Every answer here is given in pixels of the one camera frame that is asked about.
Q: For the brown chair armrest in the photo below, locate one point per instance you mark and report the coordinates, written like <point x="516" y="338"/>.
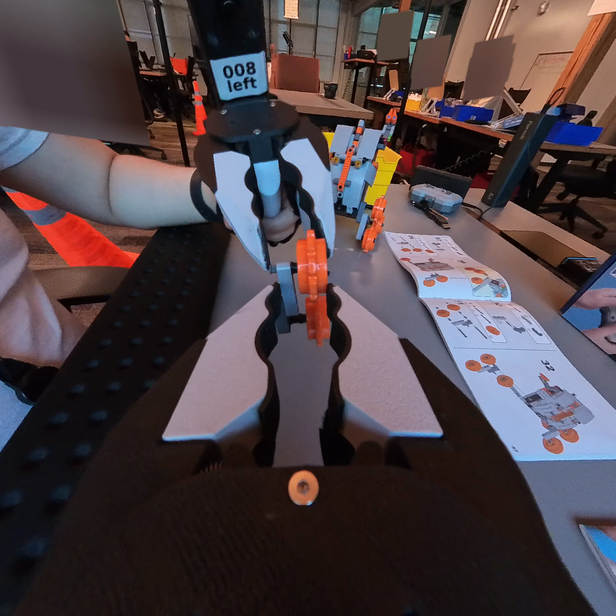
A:
<point x="82" y="281"/>

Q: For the slim orange traffic cone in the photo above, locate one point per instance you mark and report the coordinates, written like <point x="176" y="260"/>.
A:
<point x="199" y="110"/>

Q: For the blue robot kit box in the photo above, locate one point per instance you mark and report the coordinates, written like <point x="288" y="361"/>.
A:
<point x="594" y="308"/>

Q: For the red bag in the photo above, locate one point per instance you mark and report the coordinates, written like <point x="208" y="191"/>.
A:
<point x="414" y="159"/>

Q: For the large orange reflective cone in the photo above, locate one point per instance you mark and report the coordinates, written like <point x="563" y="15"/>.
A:
<point x="72" y="236"/>

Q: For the grey orange toy robot model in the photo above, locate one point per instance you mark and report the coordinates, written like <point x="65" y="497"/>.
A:
<point x="351" y="183"/>

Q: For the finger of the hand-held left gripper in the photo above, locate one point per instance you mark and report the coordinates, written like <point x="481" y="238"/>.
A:
<point x="313" y="178"/>
<point x="236" y="192"/>

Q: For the wooden background table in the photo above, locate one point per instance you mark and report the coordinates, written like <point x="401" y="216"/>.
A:
<point x="481" y="126"/>

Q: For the grey remote controller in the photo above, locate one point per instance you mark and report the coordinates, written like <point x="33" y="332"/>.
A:
<point x="435" y="197"/>

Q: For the person's left hand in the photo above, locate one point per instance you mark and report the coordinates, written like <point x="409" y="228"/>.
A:
<point x="281" y="226"/>

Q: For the grey desk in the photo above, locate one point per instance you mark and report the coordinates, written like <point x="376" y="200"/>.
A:
<point x="553" y="481"/>

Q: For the blue storage bin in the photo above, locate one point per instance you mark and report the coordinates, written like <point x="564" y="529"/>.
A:
<point x="467" y="113"/>
<point x="572" y="132"/>

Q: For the blue instruction booklet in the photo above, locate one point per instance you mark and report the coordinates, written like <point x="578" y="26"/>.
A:
<point x="601" y="544"/>

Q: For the black perforated panel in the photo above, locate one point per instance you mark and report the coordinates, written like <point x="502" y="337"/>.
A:
<point x="120" y="361"/>

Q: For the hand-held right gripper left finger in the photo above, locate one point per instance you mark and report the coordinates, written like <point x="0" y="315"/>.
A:
<point x="221" y="385"/>

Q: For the black upright device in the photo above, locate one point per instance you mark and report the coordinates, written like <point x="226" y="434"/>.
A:
<point x="517" y="159"/>

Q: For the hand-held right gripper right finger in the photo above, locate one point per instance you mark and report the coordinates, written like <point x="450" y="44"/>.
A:
<point x="390" y="385"/>

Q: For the open white instruction manual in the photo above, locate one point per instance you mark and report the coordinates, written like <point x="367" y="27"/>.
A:
<point x="505" y="361"/>

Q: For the black box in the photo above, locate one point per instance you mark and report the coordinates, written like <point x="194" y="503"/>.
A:
<point x="442" y="174"/>

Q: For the grey beam with orange gears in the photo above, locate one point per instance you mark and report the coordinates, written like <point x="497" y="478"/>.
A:
<point x="308" y="264"/>

